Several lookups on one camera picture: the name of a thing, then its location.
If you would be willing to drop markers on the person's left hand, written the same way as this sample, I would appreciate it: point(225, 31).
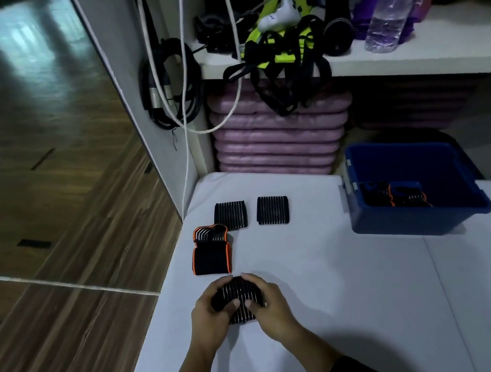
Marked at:
point(212, 325)

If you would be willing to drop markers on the blue plastic bin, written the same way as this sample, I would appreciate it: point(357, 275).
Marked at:
point(418, 223)

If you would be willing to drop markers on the white handheld controller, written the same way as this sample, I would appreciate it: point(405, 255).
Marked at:
point(276, 16)

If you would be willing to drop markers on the person's right forearm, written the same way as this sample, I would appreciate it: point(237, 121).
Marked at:
point(314, 358)

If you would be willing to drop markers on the white shelf unit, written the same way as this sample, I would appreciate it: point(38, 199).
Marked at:
point(416, 59)

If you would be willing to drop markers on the stack of pink mats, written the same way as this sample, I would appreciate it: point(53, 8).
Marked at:
point(275, 141)
point(418, 105)

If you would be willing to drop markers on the black cylindrical roller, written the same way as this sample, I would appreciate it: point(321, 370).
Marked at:
point(337, 34)

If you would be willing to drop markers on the black chair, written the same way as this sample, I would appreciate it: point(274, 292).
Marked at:
point(465, 153)

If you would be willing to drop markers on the person's right hand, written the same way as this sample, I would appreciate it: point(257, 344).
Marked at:
point(279, 312)

